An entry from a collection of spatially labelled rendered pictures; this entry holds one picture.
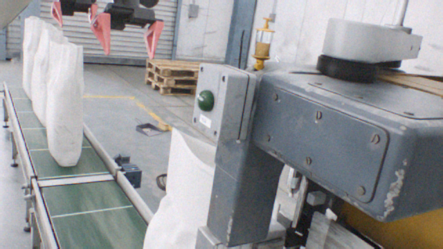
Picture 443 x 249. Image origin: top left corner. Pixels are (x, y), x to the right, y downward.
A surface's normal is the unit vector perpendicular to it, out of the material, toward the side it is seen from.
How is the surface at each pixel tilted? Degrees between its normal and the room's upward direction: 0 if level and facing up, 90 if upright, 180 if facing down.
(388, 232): 90
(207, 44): 91
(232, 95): 90
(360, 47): 90
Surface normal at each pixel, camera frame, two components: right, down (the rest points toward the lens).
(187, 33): 0.52, 0.31
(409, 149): -0.04, 0.27
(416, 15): -0.84, 0.03
